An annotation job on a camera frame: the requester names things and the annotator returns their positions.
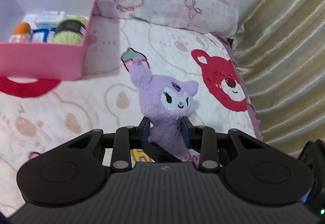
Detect gold satin cloth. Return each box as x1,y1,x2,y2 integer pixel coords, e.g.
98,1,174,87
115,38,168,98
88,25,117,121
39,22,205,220
231,0,325,158

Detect blue wet wipes packet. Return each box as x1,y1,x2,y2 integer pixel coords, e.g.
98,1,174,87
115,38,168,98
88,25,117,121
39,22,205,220
31,28,55,43

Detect white soap packet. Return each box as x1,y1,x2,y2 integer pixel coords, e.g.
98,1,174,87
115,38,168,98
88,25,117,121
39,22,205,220
34,10,66,28

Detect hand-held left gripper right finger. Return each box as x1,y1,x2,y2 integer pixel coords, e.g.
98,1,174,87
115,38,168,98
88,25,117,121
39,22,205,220
181,116,267,173

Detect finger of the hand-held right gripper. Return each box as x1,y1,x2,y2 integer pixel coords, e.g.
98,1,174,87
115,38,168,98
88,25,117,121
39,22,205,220
145,141,182,163

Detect pink cardboard box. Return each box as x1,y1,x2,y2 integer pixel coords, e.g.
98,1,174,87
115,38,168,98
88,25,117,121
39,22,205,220
0,0,99,81

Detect clear plastic box orange label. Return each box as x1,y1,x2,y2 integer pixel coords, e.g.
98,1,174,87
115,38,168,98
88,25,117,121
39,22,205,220
9,32,32,43

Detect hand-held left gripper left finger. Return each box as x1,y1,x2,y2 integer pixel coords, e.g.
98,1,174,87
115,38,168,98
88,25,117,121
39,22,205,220
67,117,151,173

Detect orange makeup sponge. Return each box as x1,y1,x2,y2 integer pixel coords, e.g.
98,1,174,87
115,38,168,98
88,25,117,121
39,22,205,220
14,22,31,36

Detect purple plush toy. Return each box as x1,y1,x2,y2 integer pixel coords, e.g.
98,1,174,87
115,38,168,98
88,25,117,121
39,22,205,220
129,59,199,161

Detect green yarn ball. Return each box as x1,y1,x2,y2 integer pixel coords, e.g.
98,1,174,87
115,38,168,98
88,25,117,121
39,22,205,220
52,14,88,45

